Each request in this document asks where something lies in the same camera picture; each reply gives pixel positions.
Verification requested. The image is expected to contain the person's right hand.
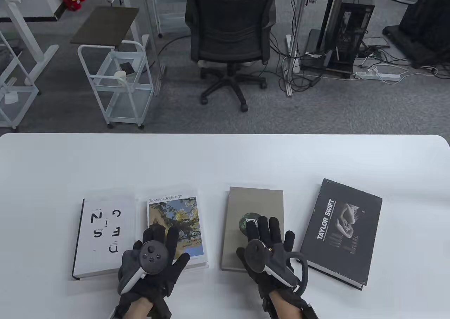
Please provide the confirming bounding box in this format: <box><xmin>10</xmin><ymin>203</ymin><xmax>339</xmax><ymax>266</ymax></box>
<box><xmin>236</xmin><ymin>217</ymin><xmax>306</xmax><ymax>298</ymax></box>

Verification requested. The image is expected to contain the person's left hand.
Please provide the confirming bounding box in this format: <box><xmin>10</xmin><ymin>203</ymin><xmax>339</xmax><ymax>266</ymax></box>
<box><xmin>117</xmin><ymin>225</ymin><xmax>191</xmax><ymax>304</ymax></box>

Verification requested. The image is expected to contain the grey book with round emblem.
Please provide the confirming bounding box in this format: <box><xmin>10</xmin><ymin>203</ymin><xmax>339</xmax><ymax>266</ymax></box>
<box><xmin>221</xmin><ymin>187</ymin><xmax>284</xmax><ymax>272</ymax></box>

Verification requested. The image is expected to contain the white book with tree photo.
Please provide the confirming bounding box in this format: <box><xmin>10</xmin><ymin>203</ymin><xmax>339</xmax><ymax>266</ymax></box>
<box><xmin>147</xmin><ymin>193</ymin><xmax>208</xmax><ymax>269</ymax></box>

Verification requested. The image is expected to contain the black book with grey photo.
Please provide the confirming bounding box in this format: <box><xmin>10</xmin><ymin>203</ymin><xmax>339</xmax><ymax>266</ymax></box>
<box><xmin>300</xmin><ymin>178</ymin><xmax>383</xmax><ymax>291</ymax></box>

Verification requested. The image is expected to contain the white book with black letters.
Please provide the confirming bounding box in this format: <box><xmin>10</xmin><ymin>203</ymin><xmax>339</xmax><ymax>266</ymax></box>
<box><xmin>72</xmin><ymin>197</ymin><xmax>137</xmax><ymax>281</ymax></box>

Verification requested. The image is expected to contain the person's left forearm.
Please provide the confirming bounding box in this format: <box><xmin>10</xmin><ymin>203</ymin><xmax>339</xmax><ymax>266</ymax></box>
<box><xmin>123</xmin><ymin>296</ymin><xmax>155</xmax><ymax>319</ymax></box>

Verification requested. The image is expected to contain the person's right forearm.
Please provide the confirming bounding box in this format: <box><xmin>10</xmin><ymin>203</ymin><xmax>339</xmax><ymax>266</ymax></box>
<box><xmin>271</xmin><ymin>293</ymin><xmax>303</xmax><ymax>319</ymax></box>

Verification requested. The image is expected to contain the black white right hand controller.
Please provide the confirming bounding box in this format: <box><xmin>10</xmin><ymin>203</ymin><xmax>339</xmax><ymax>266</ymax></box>
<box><xmin>244</xmin><ymin>239</ymin><xmax>309</xmax><ymax>293</ymax></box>

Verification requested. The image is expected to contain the black white hand controller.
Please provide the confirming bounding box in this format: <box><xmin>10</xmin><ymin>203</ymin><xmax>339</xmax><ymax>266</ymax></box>
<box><xmin>121</xmin><ymin>241</ymin><xmax>169</xmax><ymax>295</ymax></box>
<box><xmin>244</xmin><ymin>239</ymin><xmax>309</xmax><ymax>293</ymax></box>

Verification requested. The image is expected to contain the black white left hand controller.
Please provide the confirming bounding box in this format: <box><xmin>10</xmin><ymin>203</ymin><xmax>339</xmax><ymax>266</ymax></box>
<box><xmin>121</xmin><ymin>241</ymin><xmax>169</xmax><ymax>295</ymax></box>

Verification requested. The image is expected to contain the white rolling cart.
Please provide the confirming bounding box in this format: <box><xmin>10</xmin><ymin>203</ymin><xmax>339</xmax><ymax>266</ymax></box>
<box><xmin>77</xmin><ymin>40</ymin><xmax>154</xmax><ymax>129</ymax></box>

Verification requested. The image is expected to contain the white power strip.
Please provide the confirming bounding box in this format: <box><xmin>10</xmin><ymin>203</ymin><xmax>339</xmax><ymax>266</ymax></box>
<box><xmin>355</xmin><ymin>71</ymin><xmax>401</xmax><ymax>81</ymax></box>

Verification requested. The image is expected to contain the grey flat case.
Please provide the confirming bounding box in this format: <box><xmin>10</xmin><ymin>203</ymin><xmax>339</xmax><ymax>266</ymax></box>
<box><xmin>303</xmin><ymin>28</ymin><xmax>333</xmax><ymax>70</ymax></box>

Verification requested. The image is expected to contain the black office chair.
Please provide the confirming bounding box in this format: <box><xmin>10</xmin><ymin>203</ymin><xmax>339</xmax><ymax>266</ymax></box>
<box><xmin>185</xmin><ymin>0</ymin><xmax>278</xmax><ymax>112</ymax></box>

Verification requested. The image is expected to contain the black computer tower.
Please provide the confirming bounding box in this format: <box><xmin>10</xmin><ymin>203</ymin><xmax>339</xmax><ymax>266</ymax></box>
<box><xmin>325</xmin><ymin>2</ymin><xmax>375</xmax><ymax>79</ymax></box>

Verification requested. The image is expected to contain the white drawer unit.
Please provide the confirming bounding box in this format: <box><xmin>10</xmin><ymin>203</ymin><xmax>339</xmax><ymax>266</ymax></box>
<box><xmin>154</xmin><ymin>0</ymin><xmax>192</xmax><ymax>35</ymax></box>

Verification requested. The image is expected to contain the white desk with metal legs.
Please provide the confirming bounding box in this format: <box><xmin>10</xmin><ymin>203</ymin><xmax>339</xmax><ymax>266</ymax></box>
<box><xmin>85</xmin><ymin>0</ymin><xmax>314</xmax><ymax>97</ymax></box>

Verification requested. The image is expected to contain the black equipment stand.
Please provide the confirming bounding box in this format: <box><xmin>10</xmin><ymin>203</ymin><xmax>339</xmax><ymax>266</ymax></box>
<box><xmin>382</xmin><ymin>0</ymin><xmax>450</xmax><ymax>69</ymax></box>

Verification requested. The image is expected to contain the dark brown side table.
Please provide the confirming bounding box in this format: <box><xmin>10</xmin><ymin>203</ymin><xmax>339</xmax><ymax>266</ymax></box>
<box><xmin>70</xmin><ymin>6</ymin><xmax>140</xmax><ymax>49</ymax></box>

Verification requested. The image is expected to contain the white standing desk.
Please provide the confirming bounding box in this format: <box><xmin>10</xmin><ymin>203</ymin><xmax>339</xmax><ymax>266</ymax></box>
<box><xmin>0</xmin><ymin>0</ymin><xmax>59</xmax><ymax>86</ymax></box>

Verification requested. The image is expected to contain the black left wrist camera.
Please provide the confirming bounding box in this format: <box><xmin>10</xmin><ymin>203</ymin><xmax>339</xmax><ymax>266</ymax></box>
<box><xmin>150</xmin><ymin>294</ymin><xmax>172</xmax><ymax>319</ymax></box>

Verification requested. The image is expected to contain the white wire cart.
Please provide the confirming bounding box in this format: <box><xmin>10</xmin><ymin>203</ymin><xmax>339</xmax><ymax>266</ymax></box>
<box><xmin>0</xmin><ymin>31</ymin><xmax>40</xmax><ymax>130</ymax></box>

